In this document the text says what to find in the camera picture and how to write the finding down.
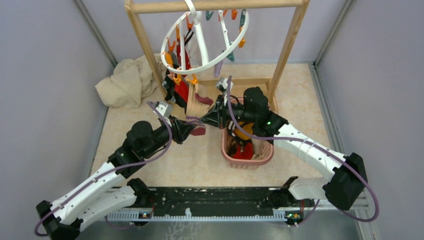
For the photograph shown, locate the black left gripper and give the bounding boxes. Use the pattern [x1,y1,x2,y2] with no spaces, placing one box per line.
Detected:
[142,114,197,158]

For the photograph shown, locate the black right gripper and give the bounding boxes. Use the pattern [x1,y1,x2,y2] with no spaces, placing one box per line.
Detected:
[199,93,257,130]

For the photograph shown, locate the beige maroon striped sock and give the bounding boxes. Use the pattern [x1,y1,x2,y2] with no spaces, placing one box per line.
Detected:
[185,83,214,136]

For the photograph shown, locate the mustard yellow sock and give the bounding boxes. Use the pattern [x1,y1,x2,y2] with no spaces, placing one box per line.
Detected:
[233,122,254,141]

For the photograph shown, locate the plain red sock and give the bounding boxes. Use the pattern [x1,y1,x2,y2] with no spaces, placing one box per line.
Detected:
[174,80,189,104]

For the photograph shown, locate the lilac plastic clip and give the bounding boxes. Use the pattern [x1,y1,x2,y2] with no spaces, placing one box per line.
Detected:
[213,60,224,78]

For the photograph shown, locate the pink plastic laundry basket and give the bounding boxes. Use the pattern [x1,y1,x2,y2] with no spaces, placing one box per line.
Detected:
[220,97,275,170]

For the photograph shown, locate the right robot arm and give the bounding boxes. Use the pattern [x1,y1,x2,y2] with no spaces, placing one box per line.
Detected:
[200,87,368,211]

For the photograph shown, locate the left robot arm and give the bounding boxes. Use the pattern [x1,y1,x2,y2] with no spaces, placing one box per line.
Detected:
[34,116,196,240]

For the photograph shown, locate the white round clip hanger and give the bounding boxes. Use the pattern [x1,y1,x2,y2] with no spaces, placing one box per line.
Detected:
[160,0,250,76]

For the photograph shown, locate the black sock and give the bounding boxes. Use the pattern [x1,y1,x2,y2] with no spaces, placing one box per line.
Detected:
[162,70,176,103]

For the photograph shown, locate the orange plastic clip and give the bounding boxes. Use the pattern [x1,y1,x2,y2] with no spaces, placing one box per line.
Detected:
[167,71,183,85]

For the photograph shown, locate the red snowflake sock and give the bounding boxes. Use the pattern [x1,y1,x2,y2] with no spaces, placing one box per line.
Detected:
[176,41,192,71]

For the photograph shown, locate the teal plastic clip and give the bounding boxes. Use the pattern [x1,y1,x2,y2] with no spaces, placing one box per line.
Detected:
[226,51,235,62]

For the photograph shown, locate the beige crumpled cloth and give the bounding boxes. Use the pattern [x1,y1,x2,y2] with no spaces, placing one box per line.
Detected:
[94,55,158,109]

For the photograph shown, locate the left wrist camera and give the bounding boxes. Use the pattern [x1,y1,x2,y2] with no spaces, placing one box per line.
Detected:
[153,101,173,118]

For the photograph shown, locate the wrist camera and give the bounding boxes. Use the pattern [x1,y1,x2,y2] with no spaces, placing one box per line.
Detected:
[153,101,173,118]
[215,75,234,93]

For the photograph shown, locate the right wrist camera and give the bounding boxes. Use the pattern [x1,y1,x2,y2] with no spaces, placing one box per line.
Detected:
[215,75,234,93]

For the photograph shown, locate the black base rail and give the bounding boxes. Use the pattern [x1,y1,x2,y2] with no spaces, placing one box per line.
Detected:
[108,187,316,224]

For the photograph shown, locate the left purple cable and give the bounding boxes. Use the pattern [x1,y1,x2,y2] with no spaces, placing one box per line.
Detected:
[34,100,173,237]

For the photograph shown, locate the purple cable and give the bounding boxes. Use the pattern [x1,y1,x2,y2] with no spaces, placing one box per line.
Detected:
[34,100,173,237]
[226,75,381,223]

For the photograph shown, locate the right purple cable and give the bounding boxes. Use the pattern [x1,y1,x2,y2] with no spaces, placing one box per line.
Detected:
[226,75,381,223]

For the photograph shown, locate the wooden drying rack frame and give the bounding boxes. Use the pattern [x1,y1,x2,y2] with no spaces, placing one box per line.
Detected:
[124,0,311,124]

